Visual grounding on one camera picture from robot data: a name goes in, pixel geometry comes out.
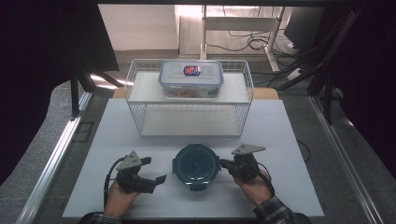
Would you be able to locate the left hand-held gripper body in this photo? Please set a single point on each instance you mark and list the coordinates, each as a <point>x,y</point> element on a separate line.
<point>134,183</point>

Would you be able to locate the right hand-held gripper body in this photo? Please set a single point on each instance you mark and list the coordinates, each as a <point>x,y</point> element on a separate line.
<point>246,168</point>

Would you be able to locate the round dark food container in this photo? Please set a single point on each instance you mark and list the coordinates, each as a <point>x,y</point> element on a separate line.
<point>196,165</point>

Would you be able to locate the clear rectangular food container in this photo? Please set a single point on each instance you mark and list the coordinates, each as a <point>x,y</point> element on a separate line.
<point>190,77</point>

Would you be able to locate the person's left hand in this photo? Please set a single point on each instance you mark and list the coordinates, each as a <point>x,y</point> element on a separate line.
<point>118,202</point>

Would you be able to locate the person's right hand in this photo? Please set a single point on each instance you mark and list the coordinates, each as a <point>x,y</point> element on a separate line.
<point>258,189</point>

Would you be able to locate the black metal stand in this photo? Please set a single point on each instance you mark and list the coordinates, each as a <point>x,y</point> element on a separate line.
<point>74,96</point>
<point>327,93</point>

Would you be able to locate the white cabinet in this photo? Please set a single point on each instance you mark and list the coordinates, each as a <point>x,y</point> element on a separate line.
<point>138,28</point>

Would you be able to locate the dark curtain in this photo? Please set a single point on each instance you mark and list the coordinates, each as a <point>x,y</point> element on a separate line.
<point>37,62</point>
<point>373,77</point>

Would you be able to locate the dark monitor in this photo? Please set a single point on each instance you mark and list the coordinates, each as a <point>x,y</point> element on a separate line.
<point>303,28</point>

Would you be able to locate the aluminium rail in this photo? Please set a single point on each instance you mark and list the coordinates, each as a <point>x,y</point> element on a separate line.
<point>53,161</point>
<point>342,155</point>

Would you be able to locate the white desk frame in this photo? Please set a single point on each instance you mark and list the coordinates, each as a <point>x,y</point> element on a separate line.
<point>236,23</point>

